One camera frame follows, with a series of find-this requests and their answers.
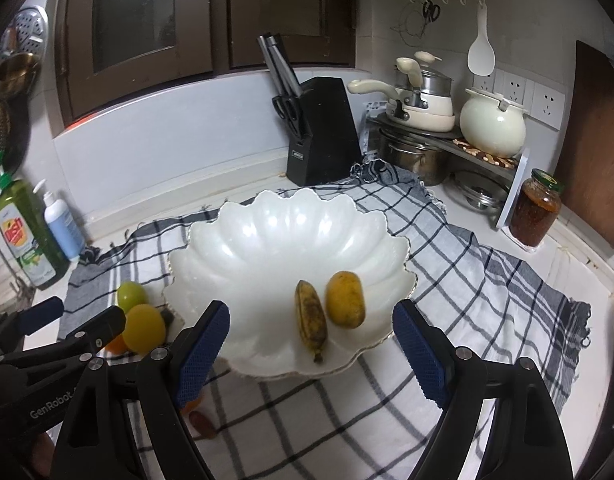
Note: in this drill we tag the glass jar of red sauce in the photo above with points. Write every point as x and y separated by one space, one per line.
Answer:
534 210

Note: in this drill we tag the steel perforated colander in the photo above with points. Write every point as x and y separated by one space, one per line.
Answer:
32 30

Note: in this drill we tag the grey kitchen rack shelf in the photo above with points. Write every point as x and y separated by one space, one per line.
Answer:
512 195

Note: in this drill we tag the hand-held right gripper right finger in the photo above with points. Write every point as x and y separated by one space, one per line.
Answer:
419 355

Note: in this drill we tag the orange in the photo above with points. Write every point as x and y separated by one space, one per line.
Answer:
193 404
116 345

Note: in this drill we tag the brown cutting board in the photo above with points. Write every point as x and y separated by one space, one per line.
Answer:
597 150

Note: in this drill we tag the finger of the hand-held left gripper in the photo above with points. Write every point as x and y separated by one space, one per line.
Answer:
94 332
43 312

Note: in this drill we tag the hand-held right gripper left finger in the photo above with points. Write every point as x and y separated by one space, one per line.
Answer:
203 355

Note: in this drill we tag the red date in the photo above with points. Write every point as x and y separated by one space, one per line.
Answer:
204 425

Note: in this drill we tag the white rice paddle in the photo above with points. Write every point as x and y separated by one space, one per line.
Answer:
481 52

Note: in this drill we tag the white and blue pump bottle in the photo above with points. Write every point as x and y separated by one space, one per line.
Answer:
62 225

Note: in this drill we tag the woven trivet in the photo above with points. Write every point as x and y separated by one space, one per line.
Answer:
487 157

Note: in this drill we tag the small hanging scissors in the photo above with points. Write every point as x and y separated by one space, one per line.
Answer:
431 10

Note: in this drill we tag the yellow lemon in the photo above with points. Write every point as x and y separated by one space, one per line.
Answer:
144 327

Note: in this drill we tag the green apple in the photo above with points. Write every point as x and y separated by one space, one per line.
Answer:
131 294

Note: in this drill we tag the white scalloped bowl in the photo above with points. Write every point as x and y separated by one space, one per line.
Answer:
287 250

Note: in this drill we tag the steel pot lid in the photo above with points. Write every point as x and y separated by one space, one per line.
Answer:
482 190

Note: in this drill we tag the steel pot with cream knob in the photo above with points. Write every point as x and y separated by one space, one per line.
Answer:
429 82

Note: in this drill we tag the green dish soap bottle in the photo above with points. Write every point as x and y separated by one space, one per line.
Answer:
27 235

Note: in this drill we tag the black knife block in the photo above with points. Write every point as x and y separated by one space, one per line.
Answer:
322 130

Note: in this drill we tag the dark wooden cabinet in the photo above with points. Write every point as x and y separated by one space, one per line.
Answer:
187 35

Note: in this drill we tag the spotted banana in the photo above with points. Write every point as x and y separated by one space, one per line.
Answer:
309 315

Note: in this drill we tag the white wall socket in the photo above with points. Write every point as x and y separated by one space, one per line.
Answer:
515 87
484 82
548 104

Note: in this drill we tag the large steel pot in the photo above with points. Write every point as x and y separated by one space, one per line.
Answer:
412 157

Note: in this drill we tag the black kitchen scissors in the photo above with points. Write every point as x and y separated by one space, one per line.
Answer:
289 112

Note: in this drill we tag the yellow mango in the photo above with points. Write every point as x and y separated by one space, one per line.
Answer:
344 300

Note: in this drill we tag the white ceramic pot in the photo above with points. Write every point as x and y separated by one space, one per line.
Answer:
492 125

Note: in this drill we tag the black and white checked cloth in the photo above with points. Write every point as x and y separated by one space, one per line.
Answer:
487 285

